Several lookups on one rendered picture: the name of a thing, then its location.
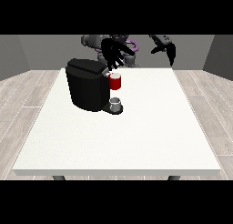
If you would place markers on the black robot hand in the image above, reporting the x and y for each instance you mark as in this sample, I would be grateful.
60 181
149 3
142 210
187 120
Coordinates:
112 51
170 50

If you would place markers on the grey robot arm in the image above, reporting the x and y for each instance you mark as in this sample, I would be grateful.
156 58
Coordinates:
160 38
89 40

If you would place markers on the red pod holder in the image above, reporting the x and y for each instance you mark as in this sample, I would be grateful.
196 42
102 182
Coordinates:
115 83

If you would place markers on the black coffee machine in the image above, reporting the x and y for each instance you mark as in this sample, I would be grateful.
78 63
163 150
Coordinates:
86 88

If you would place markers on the grey robot trunk purple rings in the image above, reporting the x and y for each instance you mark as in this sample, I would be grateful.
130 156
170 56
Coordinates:
131 60

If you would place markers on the small grey cup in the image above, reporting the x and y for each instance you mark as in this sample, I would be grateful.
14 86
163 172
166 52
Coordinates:
115 104

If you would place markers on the dark table leg stub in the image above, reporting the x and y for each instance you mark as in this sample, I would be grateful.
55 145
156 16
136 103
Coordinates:
58 177

